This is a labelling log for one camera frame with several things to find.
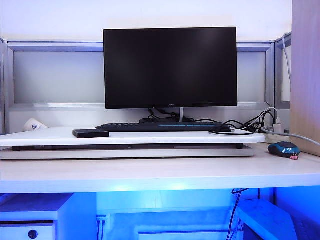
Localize black portable hard drive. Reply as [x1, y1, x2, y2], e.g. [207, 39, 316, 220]
[72, 128, 111, 139]

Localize white cable on partition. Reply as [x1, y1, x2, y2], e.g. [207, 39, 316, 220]
[281, 32, 293, 101]

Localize black cable bundle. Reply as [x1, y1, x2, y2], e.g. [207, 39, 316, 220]
[243, 109, 276, 132]

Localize black monitor cables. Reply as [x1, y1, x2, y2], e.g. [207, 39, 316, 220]
[148, 107, 181, 119]

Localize grey desk partition frame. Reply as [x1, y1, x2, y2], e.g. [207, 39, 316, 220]
[0, 37, 293, 111]

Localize dark cable under desk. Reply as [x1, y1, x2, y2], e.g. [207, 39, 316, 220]
[226, 187, 251, 240]

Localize white drawer cabinet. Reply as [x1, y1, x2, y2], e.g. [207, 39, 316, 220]
[0, 192, 76, 240]

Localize white power strip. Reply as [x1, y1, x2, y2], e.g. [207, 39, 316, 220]
[260, 128, 292, 142]

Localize blue and black mouse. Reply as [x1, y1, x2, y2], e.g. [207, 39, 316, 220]
[267, 140, 301, 158]

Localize black computer monitor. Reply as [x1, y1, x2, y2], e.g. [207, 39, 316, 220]
[102, 26, 238, 110]

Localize white charger cable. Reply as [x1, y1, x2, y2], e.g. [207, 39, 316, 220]
[262, 106, 280, 123]

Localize grey desk riser base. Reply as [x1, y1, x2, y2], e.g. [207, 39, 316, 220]
[0, 143, 256, 160]

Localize white paper cup blue logo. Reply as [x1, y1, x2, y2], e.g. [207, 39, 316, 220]
[23, 117, 50, 132]

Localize white desk riser board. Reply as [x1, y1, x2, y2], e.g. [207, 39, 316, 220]
[0, 126, 266, 147]

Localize black keyboard with blue stripe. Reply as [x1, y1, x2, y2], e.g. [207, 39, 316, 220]
[95, 118, 231, 133]

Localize white computer tower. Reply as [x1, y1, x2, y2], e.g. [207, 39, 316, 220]
[236, 198, 298, 240]

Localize thick grey cable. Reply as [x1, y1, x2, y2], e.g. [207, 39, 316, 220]
[261, 126, 320, 147]

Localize light wooden cabinet panel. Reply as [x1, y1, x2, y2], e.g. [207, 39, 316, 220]
[289, 0, 320, 157]

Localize black data cable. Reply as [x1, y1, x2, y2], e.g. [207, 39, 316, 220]
[208, 119, 254, 136]

